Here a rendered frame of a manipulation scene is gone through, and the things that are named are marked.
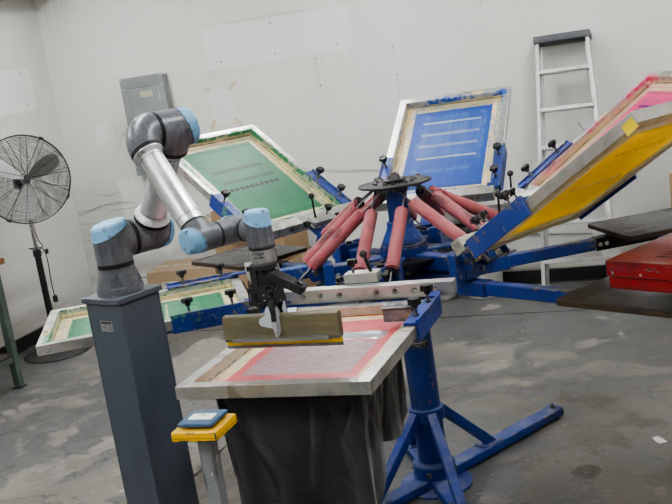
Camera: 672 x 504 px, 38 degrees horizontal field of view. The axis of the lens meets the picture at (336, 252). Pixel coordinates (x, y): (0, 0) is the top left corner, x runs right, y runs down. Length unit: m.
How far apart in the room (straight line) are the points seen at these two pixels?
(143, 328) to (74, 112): 5.43
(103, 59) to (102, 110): 0.41
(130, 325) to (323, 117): 4.57
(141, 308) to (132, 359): 0.16
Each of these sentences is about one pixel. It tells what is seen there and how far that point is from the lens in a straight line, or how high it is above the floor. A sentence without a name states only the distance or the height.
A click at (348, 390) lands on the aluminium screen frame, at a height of 0.97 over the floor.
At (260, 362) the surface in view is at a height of 0.96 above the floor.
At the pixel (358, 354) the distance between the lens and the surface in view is 2.95.
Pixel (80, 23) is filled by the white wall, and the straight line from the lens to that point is 8.40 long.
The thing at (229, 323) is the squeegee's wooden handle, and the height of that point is 1.13.
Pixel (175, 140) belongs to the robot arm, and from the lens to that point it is 2.96.
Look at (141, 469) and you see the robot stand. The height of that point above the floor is 0.62.
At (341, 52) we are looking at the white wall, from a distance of 7.43.
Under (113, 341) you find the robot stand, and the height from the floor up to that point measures 1.06.
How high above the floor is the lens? 1.82
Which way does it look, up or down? 11 degrees down
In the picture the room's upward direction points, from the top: 9 degrees counter-clockwise
